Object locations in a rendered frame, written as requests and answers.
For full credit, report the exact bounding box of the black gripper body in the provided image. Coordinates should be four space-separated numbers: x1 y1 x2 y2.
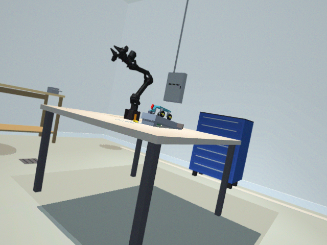
111 46 128 62

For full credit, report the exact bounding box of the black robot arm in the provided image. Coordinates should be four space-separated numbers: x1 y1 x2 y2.
124 51 153 111

